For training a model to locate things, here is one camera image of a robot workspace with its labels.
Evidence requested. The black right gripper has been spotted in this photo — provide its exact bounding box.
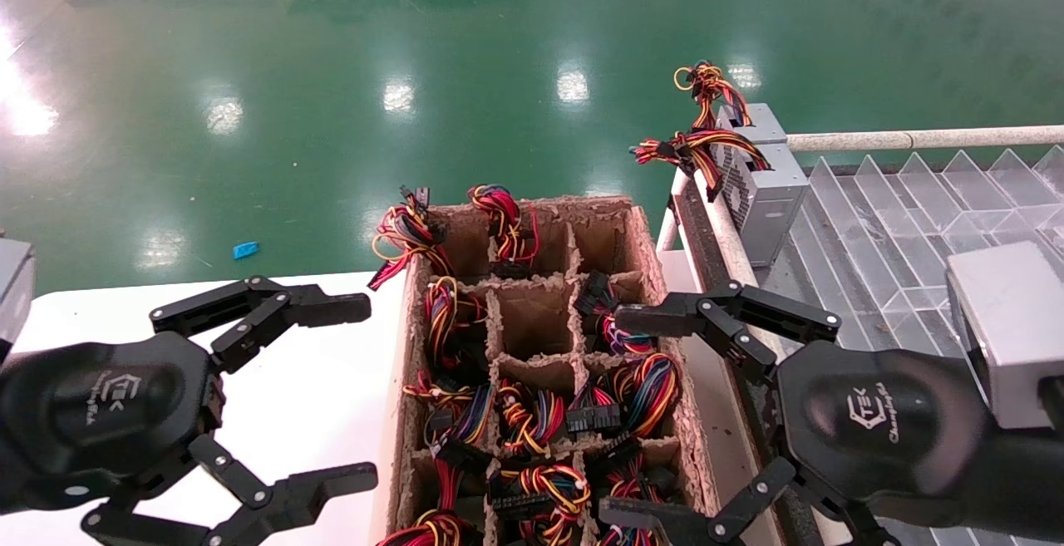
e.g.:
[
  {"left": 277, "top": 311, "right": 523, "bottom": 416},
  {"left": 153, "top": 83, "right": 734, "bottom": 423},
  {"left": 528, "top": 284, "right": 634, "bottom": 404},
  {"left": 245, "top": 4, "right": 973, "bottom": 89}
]
[{"left": 598, "top": 280, "right": 998, "bottom": 546}]

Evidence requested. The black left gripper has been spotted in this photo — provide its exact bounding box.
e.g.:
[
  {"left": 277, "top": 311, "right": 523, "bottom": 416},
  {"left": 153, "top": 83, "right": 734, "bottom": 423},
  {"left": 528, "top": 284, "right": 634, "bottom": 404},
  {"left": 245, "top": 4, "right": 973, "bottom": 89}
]
[{"left": 0, "top": 275, "right": 379, "bottom": 546}]

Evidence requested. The grey power supply with cables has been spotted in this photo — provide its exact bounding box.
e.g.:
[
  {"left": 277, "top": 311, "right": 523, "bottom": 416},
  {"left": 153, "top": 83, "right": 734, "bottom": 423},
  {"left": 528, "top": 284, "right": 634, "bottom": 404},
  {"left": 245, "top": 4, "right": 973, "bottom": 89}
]
[
  {"left": 675, "top": 60, "right": 788, "bottom": 148},
  {"left": 630, "top": 129, "right": 811, "bottom": 268}
]

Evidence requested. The brown pulp divider box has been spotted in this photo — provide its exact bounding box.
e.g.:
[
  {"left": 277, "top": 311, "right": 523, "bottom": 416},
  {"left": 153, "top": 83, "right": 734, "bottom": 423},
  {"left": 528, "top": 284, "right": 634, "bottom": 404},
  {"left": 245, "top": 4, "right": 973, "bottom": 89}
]
[{"left": 384, "top": 194, "right": 736, "bottom": 546}]

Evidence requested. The clear acrylic divider tray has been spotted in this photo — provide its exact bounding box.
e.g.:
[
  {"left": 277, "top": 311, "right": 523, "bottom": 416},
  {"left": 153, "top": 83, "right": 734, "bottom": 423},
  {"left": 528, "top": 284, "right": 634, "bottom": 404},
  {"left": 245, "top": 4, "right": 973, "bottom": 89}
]
[{"left": 769, "top": 145, "right": 1064, "bottom": 546}]

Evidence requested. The power supply with coloured cables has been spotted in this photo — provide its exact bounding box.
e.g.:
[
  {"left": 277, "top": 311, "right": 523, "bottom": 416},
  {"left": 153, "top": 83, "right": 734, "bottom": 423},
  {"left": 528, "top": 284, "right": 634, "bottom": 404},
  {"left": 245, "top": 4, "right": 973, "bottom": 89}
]
[
  {"left": 497, "top": 378, "right": 568, "bottom": 457},
  {"left": 486, "top": 461, "right": 593, "bottom": 546},
  {"left": 367, "top": 186, "right": 454, "bottom": 292},
  {"left": 422, "top": 276, "right": 490, "bottom": 372},
  {"left": 403, "top": 370, "right": 498, "bottom": 470},
  {"left": 376, "top": 459, "right": 485, "bottom": 546},
  {"left": 582, "top": 436, "right": 687, "bottom": 546},
  {"left": 575, "top": 270, "right": 659, "bottom": 357},
  {"left": 567, "top": 352, "right": 684, "bottom": 440},
  {"left": 468, "top": 184, "right": 541, "bottom": 279}
]

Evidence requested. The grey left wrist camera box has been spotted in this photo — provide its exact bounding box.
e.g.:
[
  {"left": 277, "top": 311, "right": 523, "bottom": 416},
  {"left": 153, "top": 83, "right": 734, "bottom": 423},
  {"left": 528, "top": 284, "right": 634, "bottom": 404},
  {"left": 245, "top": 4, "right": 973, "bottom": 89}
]
[{"left": 0, "top": 239, "right": 36, "bottom": 356}]

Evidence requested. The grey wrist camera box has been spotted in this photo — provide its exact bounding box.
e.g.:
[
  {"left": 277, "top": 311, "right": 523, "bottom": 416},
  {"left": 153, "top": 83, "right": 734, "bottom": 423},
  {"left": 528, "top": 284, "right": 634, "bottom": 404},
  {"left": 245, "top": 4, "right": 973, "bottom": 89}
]
[
  {"left": 0, "top": 239, "right": 36, "bottom": 356},
  {"left": 946, "top": 240, "right": 1064, "bottom": 430}
]

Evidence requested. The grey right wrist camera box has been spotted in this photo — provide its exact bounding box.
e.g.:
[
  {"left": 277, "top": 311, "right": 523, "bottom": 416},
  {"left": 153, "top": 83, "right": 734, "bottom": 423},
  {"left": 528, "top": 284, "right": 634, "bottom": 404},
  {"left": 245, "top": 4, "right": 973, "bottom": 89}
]
[{"left": 946, "top": 240, "right": 1064, "bottom": 430}]

